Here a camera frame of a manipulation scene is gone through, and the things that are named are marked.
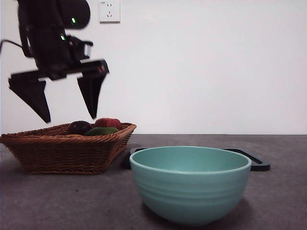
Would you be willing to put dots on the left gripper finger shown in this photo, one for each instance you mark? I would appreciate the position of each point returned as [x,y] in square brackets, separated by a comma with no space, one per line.
[91,91]
[31,95]

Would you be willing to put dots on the teal ribbed bowl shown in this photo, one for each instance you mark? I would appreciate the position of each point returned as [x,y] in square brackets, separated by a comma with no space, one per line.
[192,196]

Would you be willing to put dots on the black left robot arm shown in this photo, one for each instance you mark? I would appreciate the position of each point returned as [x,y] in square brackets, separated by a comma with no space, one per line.
[48,12]

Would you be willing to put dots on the red apple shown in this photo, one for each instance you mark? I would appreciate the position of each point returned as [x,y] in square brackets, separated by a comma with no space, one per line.
[109,123]

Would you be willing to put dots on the dark purple round fruit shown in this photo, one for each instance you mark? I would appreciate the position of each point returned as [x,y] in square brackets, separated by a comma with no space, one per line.
[78,127]

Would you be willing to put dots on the green avocado-like fruit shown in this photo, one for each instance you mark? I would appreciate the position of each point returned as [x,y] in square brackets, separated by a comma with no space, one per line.
[102,131]

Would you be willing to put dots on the brown wicker basket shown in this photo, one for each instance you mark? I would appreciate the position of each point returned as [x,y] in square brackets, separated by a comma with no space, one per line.
[60,155]

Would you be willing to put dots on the black rectangular tray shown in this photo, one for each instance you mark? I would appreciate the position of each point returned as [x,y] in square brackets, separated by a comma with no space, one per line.
[260,165]

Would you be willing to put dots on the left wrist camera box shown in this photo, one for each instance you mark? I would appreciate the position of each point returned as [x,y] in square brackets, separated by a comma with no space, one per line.
[80,49]

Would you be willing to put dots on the white wall socket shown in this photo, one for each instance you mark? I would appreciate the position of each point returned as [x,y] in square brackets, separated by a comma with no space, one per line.
[109,12]

